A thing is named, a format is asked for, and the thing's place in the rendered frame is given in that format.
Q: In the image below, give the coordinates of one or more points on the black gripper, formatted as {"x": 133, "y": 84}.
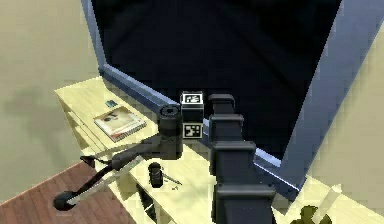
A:
{"x": 170, "y": 133}

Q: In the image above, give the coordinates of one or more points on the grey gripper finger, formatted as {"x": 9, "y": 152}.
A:
{"x": 86, "y": 186}

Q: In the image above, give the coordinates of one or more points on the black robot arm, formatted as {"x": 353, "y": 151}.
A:
{"x": 240, "y": 166}

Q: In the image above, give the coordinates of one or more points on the black medicine bottle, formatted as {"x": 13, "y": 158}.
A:
{"x": 155, "y": 175}

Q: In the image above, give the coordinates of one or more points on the pale wooden television stand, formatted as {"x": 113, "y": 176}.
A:
{"x": 186, "y": 200}

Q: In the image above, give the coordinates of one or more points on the blue-framed black television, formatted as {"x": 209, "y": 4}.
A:
{"x": 213, "y": 66}

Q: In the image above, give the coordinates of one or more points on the spiral-bound notebook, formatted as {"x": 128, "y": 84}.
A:
{"x": 119, "y": 123}

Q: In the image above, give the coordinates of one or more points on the grey pen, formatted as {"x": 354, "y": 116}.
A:
{"x": 172, "y": 180}

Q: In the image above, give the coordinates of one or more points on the dark green house plant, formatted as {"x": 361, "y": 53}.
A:
{"x": 308, "y": 216}

